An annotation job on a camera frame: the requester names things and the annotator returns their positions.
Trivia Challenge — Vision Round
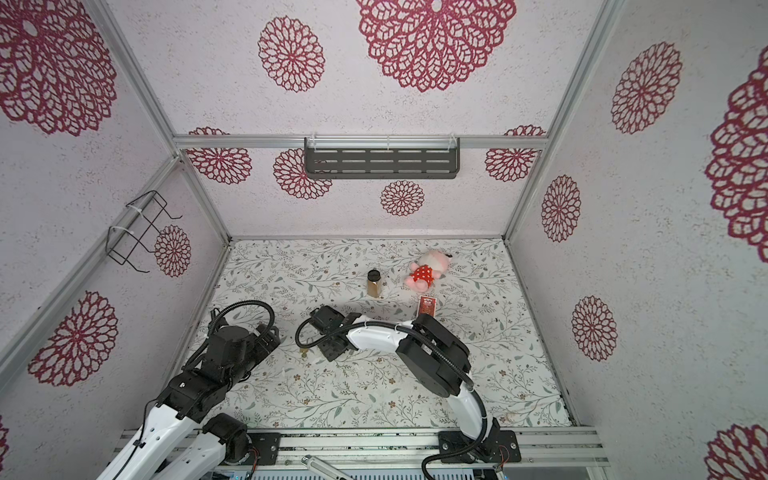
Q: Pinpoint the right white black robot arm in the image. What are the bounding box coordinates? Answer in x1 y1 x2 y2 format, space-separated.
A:
294 306 522 466

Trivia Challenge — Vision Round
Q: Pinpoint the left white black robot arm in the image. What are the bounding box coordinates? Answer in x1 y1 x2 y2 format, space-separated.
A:
99 324 281 479

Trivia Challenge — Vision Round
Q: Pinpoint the spice jar with black lid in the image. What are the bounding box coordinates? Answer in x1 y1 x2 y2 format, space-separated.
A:
367 269 382 298

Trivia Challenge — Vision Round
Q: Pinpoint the red playing card box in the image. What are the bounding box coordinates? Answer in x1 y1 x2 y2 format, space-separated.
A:
417 296 437 317

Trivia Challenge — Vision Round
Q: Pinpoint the pink plush toy red dress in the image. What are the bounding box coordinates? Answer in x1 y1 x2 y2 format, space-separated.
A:
404 250 452 293

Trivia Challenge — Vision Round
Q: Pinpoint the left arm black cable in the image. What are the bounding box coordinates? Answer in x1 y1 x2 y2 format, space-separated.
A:
110 299 276 480

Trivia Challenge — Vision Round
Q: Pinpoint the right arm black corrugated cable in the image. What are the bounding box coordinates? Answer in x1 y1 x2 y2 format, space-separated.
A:
293 316 490 480

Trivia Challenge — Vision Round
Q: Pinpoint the black wire wall basket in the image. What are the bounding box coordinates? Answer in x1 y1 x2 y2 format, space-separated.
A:
104 189 182 274

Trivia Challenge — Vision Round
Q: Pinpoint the grey metal wall shelf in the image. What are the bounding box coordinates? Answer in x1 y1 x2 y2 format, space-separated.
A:
304 137 461 180

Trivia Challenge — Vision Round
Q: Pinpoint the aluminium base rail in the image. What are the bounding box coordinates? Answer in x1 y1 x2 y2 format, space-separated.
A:
113 427 610 480

